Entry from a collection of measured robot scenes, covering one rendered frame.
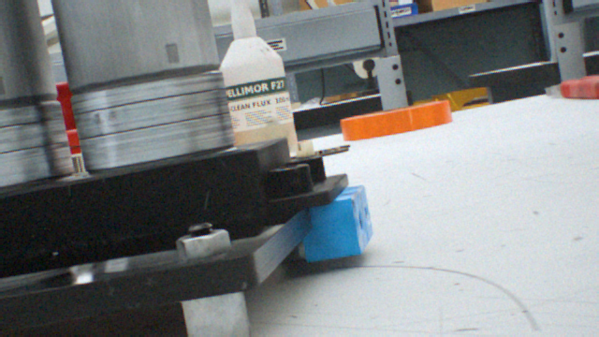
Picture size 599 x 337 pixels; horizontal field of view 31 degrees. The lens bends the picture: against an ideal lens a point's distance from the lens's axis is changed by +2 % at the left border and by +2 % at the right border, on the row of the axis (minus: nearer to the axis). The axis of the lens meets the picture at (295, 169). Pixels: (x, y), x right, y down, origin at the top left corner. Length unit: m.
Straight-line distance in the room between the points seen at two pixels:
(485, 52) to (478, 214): 4.65
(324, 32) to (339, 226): 2.38
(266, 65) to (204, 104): 0.39
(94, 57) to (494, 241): 0.07
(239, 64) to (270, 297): 0.41
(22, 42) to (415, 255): 0.07
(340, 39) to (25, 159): 2.38
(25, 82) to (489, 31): 4.70
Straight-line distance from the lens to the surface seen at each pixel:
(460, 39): 4.82
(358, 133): 0.56
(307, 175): 0.16
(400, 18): 4.28
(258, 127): 0.55
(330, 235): 0.16
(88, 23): 0.17
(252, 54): 0.55
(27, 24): 0.18
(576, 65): 2.72
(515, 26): 4.90
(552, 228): 0.17
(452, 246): 0.17
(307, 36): 2.53
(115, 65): 0.16
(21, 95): 0.18
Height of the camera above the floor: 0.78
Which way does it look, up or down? 4 degrees down
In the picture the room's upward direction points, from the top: 10 degrees counter-clockwise
